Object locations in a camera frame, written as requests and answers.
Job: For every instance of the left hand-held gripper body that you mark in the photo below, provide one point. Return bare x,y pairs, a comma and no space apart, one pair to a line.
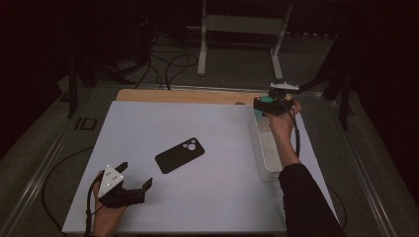
122,197

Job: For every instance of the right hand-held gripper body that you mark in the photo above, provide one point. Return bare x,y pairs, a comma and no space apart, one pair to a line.
278,105

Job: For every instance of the iridescent phone case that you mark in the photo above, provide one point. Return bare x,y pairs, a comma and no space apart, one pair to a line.
259,114

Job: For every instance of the black phone case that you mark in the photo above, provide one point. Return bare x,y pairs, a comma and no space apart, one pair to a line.
178,156

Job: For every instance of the white plastic bin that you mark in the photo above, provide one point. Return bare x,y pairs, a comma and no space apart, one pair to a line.
265,154

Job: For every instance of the person's right hand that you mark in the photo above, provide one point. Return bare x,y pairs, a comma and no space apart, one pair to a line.
281,126

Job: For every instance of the person's left hand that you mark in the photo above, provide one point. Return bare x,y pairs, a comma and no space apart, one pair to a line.
107,219

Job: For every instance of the dark round table grommet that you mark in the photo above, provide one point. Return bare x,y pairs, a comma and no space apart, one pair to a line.
239,103

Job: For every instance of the white table mat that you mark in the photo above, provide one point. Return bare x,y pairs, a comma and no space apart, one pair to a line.
197,197

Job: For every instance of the black tripod stand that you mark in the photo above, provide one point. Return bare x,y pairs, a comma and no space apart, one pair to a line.
344,108
72,98

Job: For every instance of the white metal stand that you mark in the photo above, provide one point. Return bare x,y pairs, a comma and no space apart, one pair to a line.
243,24

